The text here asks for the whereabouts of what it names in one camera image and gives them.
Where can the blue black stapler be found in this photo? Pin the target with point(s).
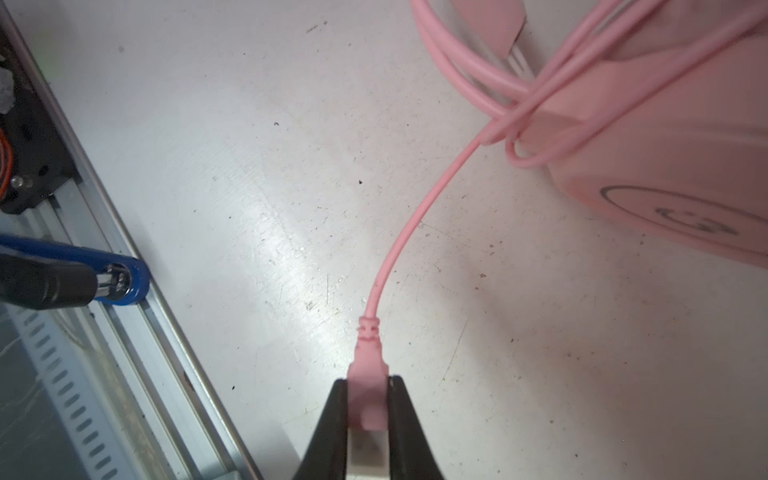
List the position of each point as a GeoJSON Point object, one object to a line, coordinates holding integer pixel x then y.
{"type": "Point", "coordinates": [42, 275]}

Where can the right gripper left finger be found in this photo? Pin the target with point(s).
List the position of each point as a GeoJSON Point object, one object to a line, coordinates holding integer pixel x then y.
{"type": "Point", "coordinates": [326, 455]}

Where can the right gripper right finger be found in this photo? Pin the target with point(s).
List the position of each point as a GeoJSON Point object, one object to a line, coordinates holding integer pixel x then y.
{"type": "Point", "coordinates": [410, 456]}

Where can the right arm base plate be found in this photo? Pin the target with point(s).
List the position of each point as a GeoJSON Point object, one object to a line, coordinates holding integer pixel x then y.
{"type": "Point", "coordinates": [37, 161]}

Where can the pink cat-ear headphones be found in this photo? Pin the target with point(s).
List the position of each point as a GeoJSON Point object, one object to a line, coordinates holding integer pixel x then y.
{"type": "Point", "coordinates": [653, 113]}

